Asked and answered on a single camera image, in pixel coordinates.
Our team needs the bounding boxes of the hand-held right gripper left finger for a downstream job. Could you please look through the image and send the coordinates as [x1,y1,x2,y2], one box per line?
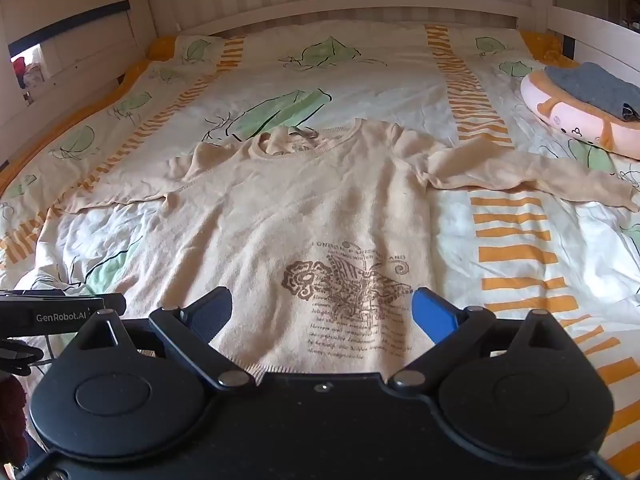
[75,287,256,392]

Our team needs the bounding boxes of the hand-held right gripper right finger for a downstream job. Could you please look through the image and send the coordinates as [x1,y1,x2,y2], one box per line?
[389,287,576,392]

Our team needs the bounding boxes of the beige printed sweater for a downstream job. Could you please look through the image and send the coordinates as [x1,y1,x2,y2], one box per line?
[47,119,640,381]

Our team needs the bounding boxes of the person's left forearm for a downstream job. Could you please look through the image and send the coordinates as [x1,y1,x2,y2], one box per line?
[0,374,29,467]

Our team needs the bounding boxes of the leaf and stripe printed bedsheet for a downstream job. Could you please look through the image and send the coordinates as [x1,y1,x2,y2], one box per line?
[0,22,640,480]

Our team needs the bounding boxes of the pink and orange plush cushion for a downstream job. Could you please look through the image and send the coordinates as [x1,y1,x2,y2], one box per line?
[520,67,640,161]

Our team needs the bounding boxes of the red cloth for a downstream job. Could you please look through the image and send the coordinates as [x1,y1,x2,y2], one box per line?
[10,55,46,92]

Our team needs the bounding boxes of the grey folded cloth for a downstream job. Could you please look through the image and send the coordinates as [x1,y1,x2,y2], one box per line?
[544,62,640,123]

